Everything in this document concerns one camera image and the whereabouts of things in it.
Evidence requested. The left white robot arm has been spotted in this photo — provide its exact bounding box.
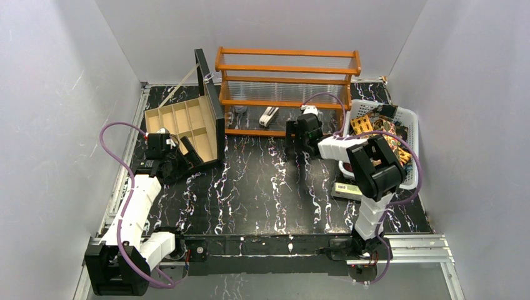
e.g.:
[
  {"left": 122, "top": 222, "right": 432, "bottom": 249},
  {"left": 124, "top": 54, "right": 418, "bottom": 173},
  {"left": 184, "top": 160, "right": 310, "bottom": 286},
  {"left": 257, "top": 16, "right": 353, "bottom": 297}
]
[{"left": 84, "top": 128, "right": 203, "bottom": 296}]

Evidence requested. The small white cardboard box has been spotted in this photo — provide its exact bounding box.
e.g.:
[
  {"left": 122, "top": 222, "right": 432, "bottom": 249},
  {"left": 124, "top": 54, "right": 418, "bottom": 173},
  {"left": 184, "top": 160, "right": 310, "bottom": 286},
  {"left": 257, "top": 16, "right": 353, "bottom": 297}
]
[{"left": 331, "top": 182, "right": 363, "bottom": 201}]

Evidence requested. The white plastic basket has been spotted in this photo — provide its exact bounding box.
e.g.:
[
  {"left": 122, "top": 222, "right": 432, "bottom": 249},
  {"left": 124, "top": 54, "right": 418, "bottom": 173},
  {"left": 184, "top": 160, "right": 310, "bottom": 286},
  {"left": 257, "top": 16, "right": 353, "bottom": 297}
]
[{"left": 319, "top": 99, "right": 422, "bottom": 199}]

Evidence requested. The yellow patterned tie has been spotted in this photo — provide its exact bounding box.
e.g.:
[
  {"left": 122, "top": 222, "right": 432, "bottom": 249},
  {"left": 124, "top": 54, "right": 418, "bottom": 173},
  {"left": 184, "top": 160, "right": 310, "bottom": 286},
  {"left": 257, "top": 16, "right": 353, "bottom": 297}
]
[{"left": 350, "top": 114, "right": 412, "bottom": 166}]

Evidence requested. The orange wooden shelf rack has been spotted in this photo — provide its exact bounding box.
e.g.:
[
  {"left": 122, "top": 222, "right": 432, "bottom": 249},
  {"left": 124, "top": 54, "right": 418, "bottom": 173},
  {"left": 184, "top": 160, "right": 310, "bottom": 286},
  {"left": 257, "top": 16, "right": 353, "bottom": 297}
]
[{"left": 215, "top": 47, "right": 362, "bottom": 138}]

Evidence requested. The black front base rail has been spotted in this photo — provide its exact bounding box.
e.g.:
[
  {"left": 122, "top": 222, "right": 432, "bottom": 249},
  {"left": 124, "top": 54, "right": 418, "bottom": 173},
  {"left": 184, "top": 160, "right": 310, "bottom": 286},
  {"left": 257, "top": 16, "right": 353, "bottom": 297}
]
[{"left": 177, "top": 234, "right": 394, "bottom": 278}]

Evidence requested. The white stapler-like object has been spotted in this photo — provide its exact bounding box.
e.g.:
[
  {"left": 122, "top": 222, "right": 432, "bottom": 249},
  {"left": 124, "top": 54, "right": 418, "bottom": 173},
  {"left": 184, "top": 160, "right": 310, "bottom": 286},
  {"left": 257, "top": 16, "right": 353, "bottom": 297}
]
[{"left": 259, "top": 106, "right": 279, "bottom": 128}]

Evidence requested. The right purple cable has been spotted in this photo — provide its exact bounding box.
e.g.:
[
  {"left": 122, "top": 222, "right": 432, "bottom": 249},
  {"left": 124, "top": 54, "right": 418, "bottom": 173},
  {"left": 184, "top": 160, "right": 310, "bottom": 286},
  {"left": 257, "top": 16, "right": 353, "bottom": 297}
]
[{"left": 304, "top": 91, "right": 423, "bottom": 286}]

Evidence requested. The grey round object on shelf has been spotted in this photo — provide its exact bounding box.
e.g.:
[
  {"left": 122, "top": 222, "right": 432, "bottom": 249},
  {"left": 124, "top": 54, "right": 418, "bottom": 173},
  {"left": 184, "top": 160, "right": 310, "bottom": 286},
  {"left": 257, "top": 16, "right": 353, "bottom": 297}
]
[{"left": 233, "top": 106, "right": 248, "bottom": 116}]

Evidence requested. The black compartment tie box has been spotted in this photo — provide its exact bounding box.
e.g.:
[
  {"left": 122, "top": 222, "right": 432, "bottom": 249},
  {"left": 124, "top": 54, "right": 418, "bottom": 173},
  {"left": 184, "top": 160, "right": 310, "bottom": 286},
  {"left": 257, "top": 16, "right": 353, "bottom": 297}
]
[{"left": 144, "top": 49, "right": 226, "bottom": 166}]

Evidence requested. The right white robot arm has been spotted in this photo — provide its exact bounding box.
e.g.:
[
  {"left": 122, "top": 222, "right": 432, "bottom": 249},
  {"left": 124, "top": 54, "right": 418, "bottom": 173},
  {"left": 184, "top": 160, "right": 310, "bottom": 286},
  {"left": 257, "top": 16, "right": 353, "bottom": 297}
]
[{"left": 286, "top": 105, "right": 412, "bottom": 257}]

